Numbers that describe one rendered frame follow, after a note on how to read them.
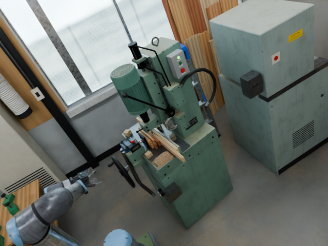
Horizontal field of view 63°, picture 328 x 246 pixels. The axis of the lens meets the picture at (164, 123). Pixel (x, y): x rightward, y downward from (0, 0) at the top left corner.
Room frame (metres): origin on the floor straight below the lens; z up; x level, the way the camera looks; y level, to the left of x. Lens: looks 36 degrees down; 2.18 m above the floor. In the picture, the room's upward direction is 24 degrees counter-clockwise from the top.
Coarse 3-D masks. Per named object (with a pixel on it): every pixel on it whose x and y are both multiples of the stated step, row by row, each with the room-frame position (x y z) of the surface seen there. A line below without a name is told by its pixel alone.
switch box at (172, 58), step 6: (174, 54) 1.57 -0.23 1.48; (180, 54) 1.57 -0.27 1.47; (168, 60) 1.59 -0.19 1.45; (174, 60) 1.55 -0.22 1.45; (180, 60) 1.57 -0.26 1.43; (174, 66) 1.55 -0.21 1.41; (186, 66) 1.58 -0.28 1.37; (174, 72) 1.57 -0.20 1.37; (180, 72) 1.56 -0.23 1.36; (186, 72) 1.57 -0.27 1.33
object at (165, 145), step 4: (156, 136) 1.57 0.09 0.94; (160, 140) 1.51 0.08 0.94; (164, 144) 1.45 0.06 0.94; (168, 148) 1.40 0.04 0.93; (172, 148) 1.38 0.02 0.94; (172, 152) 1.36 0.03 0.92; (176, 152) 1.32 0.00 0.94; (176, 156) 1.32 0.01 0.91; (180, 156) 1.27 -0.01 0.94; (184, 160) 1.26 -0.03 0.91
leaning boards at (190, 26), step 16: (176, 0) 2.94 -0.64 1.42; (192, 0) 3.01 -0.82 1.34; (208, 0) 3.01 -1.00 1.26; (224, 0) 3.04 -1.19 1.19; (176, 16) 2.92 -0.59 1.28; (192, 16) 2.99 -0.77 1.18; (208, 16) 2.94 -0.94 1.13; (176, 32) 2.94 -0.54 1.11; (192, 32) 2.93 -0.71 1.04; (208, 32) 2.97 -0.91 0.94; (192, 48) 2.78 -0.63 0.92; (208, 48) 2.84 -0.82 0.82; (208, 64) 2.82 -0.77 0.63; (208, 80) 2.77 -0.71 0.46; (208, 96) 2.70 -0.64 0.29
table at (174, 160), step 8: (136, 128) 1.83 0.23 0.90; (136, 136) 1.73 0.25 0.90; (144, 144) 1.59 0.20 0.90; (144, 152) 1.50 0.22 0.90; (152, 152) 1.47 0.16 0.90; (160, 152) 1.43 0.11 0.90; (144, 160) 1.47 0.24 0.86; (152, 160) 1.39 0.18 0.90; (176, 160) 1.33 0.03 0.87; (160, 168) 1.29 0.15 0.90; (168, 168) 1.30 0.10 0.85
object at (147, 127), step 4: (152, 116) 1.64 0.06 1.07; (156, 116) 1.62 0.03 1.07; (152, 120) 1.60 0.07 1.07; (156, 120) 1.61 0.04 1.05; (140, 124) 1.62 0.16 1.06; (144, 124) 1.59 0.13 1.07; (148, 124) 1.58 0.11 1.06; (152, 124) 1.59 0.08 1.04; (156, 124) 1.60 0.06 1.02; (144, 128) 1.57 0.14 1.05; (148, 128) 1.58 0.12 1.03; (152, 128) 1.59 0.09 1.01
